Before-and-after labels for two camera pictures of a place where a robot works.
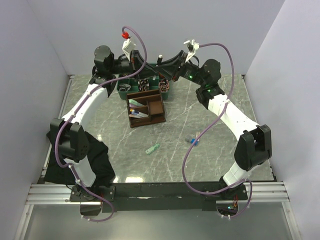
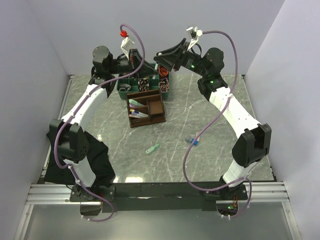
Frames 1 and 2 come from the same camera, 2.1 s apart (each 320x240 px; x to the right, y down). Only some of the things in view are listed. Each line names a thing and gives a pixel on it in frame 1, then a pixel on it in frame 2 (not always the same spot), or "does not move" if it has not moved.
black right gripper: x=171 y=68 → x=176 y=55
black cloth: x=99 y=160 does not move
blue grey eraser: x=192 y=140 does not move
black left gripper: x=147 y=71 does not move
